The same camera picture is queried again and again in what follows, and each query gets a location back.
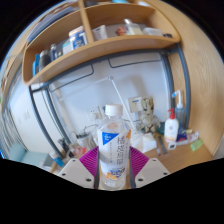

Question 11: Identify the green soap packet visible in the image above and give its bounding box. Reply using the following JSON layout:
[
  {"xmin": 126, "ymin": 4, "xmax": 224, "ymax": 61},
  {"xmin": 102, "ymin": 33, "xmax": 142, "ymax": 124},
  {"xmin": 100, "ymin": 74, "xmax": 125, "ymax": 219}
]
[{"xmin": 190, "ymin": 138, "xmax": 204, "ymax": 152}]

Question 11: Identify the wooden tree figurine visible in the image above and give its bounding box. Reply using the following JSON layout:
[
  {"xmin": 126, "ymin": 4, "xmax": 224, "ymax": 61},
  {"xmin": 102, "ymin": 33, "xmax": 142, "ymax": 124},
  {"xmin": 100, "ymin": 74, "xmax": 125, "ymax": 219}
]
[{"xmin": 139, "ymin": 96, "xmax": 161, "ymax": 134}]

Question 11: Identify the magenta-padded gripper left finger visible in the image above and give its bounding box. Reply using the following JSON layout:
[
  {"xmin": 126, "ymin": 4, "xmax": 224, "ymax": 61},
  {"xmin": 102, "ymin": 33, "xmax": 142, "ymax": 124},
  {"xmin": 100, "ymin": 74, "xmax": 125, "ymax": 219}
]
[{"xmin": 58, "ymin": 146, "xmax": 100, "ymax": 190}]

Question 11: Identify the white red-pump lotion bottle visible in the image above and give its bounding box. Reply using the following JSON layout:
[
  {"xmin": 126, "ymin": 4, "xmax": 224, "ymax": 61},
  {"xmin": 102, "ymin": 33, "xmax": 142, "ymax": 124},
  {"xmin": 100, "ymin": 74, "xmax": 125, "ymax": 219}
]
[{"xmin": 163, "ymin": 107, "xmax": 180, "ymax": 144}]

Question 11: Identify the wooden shelf unit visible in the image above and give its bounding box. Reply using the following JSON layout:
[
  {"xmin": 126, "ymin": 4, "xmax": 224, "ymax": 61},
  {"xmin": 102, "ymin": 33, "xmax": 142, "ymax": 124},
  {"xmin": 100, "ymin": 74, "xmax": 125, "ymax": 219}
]
[{"xmin": 21, "ymin": 0, "xmax": 181, "ymax": 87}]

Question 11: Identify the clear plastic water bottle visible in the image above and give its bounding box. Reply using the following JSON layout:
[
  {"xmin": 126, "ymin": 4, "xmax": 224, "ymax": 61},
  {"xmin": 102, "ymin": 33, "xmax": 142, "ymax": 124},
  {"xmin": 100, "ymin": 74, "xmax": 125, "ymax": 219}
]
[{"xmin": 96, "ymin": 103, "xmax": 132, "ymax": 191}]

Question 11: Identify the clear spray bottle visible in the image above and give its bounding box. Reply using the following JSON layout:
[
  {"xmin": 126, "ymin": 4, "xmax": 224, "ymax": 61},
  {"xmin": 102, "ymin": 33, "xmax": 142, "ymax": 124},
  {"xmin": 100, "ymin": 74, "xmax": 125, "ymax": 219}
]
[{"xmin": 172, "ymin": 89, "xmax": 186, "ymax": 131}]

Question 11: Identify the grey metal desk frame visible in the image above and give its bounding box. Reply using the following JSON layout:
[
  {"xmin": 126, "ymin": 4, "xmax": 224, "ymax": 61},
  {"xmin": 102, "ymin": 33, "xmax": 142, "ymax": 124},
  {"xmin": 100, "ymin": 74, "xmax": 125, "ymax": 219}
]
[{"xmin": 28, "ymin": 43, "xmax": 191, "ymax": 161}]

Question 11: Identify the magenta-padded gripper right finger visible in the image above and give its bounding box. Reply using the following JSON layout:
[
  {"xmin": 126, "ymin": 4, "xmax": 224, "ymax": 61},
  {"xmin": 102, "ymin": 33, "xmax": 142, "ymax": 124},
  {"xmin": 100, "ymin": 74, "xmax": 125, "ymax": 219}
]
[{"xmin": 129, "ymin": 146, "xmax": 171, "ymax": 189}]

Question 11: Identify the white tissue box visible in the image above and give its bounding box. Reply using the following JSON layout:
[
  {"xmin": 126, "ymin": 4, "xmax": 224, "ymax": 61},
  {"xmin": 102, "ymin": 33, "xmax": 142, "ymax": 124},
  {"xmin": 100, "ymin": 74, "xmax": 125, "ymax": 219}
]
[{"xmin": 130, "ymin": 132, "xmax": 158, "ymax": 154}]

